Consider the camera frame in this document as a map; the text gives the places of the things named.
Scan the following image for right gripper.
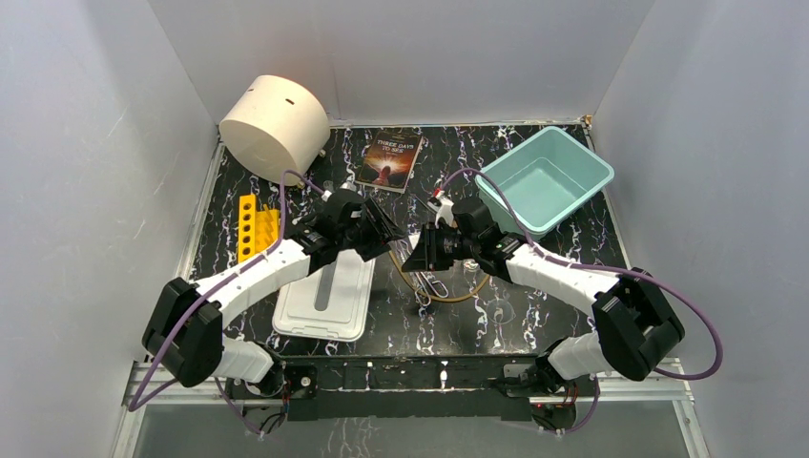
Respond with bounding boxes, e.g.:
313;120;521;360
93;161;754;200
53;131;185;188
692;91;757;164
401;222;479;272

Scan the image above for teal plastic bin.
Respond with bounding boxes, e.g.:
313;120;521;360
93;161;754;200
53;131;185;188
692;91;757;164
475;127;614;240

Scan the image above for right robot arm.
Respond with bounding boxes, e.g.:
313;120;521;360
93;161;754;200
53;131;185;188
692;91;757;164
402;198;685;395

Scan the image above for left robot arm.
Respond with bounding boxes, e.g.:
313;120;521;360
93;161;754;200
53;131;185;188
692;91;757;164
142;189;406;397

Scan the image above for metal crucible tongs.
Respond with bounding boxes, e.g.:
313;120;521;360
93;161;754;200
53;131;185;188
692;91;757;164
404;272;449;306

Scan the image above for tan rubber tube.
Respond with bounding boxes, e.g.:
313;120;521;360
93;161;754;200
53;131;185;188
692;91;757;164
388;250;490;303

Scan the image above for Three Days To See book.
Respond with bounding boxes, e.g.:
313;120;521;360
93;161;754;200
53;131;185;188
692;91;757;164
356;130;425;194

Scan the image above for white plastic bin lid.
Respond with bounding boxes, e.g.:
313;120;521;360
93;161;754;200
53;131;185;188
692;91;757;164
272;250;376;343

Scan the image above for yellow test tube rack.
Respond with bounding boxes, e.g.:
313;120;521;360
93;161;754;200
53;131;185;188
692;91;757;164
237;194;280;263

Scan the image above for white cylindrical container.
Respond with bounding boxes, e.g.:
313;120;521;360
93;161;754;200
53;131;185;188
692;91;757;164
218;75;330;186

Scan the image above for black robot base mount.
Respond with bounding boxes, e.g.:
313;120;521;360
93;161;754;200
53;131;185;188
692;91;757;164
225;354;595;423

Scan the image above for aluminium frame rail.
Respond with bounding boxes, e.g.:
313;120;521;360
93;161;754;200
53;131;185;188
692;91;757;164
123;357;694;406

